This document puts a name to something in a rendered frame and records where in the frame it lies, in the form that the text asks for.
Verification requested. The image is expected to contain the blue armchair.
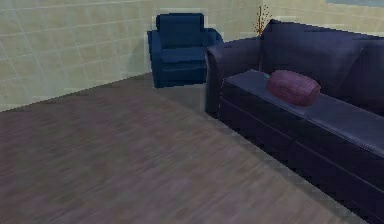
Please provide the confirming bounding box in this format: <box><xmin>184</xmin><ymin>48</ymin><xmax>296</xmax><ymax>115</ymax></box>
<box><xmin>146</xmin><ymin>12</ymin><xmax>224</xmax><ymax>89</ymax></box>

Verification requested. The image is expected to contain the dark purple sofa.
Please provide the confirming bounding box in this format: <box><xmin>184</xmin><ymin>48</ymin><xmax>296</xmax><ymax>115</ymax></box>
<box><xmin>204</xmin><ymin>18</ymin><xmax>384</xmax><ymax>224</ymax></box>

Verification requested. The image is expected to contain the framed wall picture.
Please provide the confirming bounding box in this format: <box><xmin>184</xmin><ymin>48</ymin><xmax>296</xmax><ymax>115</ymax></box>
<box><xmin>325</xmin><ymin>0</ymin><xmax>384</xmax><ymax>9</ymax></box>

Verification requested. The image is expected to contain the brown dry twig plant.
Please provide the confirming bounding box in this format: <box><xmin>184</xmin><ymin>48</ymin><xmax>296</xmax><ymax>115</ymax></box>
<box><xmin>252</xmin><ymin>4</ymin><xmax>274</xmax><ymax>38</ymax></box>

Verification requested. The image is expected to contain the maroon cushion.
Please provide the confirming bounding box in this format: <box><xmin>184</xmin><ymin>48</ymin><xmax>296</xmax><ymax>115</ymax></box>
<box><xmin>266</xmin><ymin>69</ymin><xmax>322</xmax><ymax>107</ymax></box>

